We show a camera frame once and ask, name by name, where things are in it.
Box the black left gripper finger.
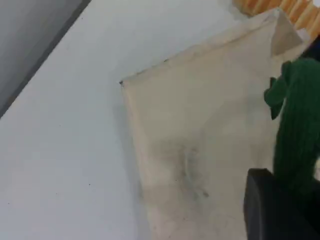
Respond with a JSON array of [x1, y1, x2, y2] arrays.
[[243, 168, 320, 240]]

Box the white canvas handbag green handles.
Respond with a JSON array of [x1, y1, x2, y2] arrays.
[[118, 7, 320, 240]]

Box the striped golden spiral bread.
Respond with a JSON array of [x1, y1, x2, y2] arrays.
[[231, 0, 320, 40]]

